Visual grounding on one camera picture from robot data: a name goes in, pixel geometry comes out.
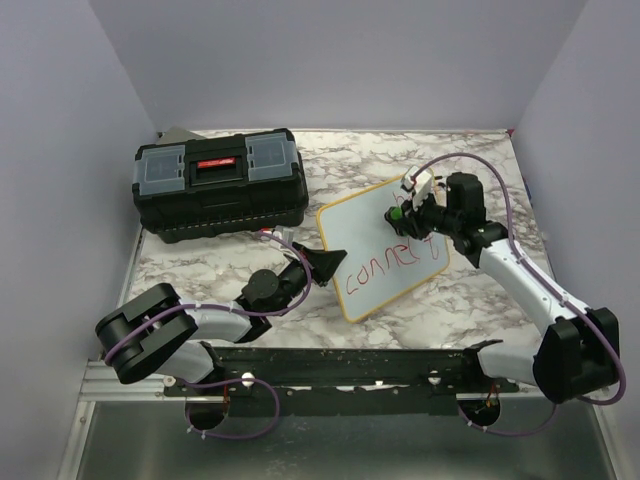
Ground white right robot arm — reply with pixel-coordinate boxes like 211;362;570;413
384;167;622;404

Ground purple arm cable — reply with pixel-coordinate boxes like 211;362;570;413
412;152;629;435
102;228;314;441

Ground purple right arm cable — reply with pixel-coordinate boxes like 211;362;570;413
412;152;629;435

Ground yellow framed whiteboard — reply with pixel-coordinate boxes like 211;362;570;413
316;176;450;323

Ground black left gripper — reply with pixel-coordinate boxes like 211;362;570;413
271;243;347;317

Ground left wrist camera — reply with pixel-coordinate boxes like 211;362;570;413
271;226;294;245

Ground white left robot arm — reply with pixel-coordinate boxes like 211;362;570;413
95;236;347;395

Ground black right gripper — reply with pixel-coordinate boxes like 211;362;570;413
394;188;461;241

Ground green whiteboard eraser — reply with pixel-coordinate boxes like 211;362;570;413
384;206;404;224

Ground black plastic toolbox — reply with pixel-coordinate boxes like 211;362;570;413
132;128;309;244

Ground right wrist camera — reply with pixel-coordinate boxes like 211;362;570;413
401;166;434;210

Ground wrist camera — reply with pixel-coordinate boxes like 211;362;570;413
401;166;434;210
271;226;294;245

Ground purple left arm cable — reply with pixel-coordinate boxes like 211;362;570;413
102;228;314;441

